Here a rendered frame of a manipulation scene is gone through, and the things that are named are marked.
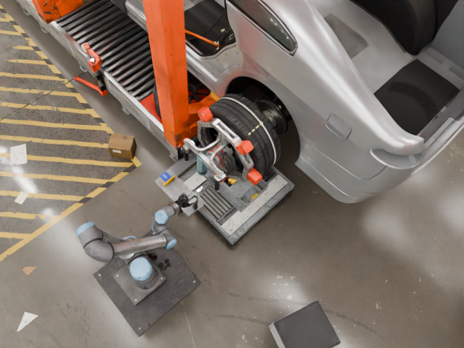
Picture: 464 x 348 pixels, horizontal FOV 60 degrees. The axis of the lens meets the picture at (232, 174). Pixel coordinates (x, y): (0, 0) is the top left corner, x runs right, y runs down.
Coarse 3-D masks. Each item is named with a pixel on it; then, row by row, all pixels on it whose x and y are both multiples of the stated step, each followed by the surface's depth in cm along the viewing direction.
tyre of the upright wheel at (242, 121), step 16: (224, 96) 304; (240, 96) 293; (224, 112) 285; (240, 112) 284; (256, 112) 285; (240, 128) 279; (256, 128) 282; (272, 128) 288; (256, 144) 282; (256, 160) 289; (272, 160) 299
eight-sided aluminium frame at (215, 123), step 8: (200, 120) 303; (216, 120) 286; (200, 128) 307; (216, 128) 286; (224, 128) 286; (200, 136) 317; (224, 136) 284; (232, 136) 284; (208, 144) 328; (232, 144) 282; (248, 160) 290; (224, 168) 326; (248, 168) 288; (232, 176) 320; (240, 176) 311
